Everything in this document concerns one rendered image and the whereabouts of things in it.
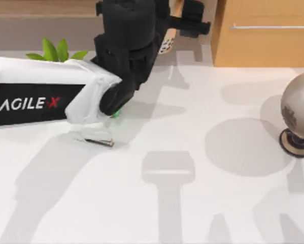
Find white stapler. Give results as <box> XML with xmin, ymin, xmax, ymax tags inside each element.
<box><xmin>71</xmin><ymin>125</ymin><xmax>116</xmax><ymax>149</ymax></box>

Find gold ball trophy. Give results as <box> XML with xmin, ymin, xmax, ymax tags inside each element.
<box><xmin>279</xmin><ymin>69</ymin><xmax>304</xmax><ymax>160</ymax></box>

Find wooden cupboard with handle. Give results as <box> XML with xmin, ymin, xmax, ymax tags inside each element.
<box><xmin>212</xmin><ymin>0</ymin><xmax>304</xmax><ymax>68</ymax></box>

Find tan object with black pattern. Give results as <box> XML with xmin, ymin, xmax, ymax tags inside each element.
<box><xmin>157</xmin><ymin>27</ymin><xmax>175</xmax><ymax>55</ymax></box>

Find green leafy plant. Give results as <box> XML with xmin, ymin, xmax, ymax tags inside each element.
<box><xmin>25</xmin><ymin>37</ymin><xmax>89</xmax><ymax>63</ymax></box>

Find wooden cupboard door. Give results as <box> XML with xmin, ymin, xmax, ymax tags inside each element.
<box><xmin>219</xmin><ymin>0</ymin><xmax>304</xmax><ymax>68</ymax></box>

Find long metal handle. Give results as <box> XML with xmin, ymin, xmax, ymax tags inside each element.
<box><xmin>230</xmin><ymin>23</ymin><xmax>304</xmax><ymax>31</ymax></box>

